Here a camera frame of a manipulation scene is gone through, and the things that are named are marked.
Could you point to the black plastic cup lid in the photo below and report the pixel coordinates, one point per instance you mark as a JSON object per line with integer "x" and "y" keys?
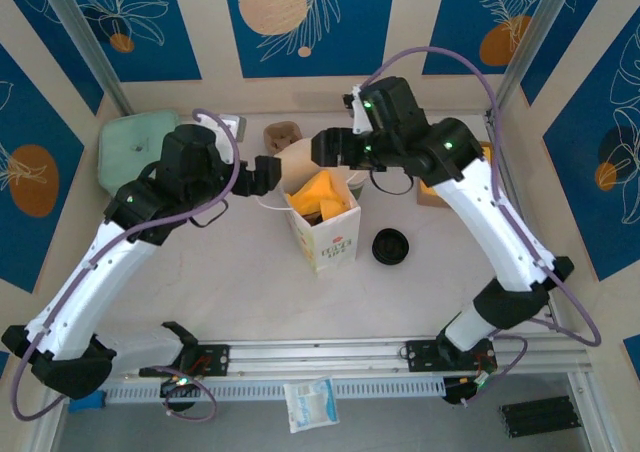
{"x": 387, "y": 263}
{"x": 392, "y": 244}

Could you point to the aluminium corner post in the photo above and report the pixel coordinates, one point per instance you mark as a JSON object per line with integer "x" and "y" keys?
{"x": 84, "y": 37}
{"x": 535, "y": 37}

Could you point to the cardboard cup carrier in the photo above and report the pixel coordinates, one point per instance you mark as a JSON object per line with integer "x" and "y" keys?
{"x": 282, "y": 134}

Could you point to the printed white paper bag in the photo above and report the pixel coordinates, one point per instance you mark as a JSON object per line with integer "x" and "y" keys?
{"x": 335, "y": 247}

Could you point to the black ribbed bars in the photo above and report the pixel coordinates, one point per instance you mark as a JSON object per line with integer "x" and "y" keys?
{"x": 540, "y": 417}

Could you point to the aluminium side rail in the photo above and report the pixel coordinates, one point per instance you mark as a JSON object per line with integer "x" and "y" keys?
{"x": 520, "y": 207}

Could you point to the cardboard napkin box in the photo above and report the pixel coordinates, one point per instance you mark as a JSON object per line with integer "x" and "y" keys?
{"x": 427, "y": 199}

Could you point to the green paper cup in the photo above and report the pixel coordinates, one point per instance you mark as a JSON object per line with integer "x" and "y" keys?
{"x": 358, "y": 191}

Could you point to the mint green lidded container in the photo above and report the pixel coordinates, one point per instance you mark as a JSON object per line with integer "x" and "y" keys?
{"x": 130, "y": 147}

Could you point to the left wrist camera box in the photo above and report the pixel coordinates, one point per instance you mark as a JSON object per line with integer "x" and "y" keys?
{"x": 234, "y": 128}

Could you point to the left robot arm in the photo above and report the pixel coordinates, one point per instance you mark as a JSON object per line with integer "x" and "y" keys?
{"x": 90, "y": 292}

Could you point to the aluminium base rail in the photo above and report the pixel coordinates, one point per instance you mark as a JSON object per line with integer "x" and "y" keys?
{"x": 320, "y": 354}

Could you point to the aluminium frame strut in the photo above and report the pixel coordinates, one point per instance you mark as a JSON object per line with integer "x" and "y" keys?
{"x": 589, "y": 412}
{"x": 45, "y": 434}

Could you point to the white blue plastic packet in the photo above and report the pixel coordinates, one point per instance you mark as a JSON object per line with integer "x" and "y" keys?
{"x": 312, "y": 404}

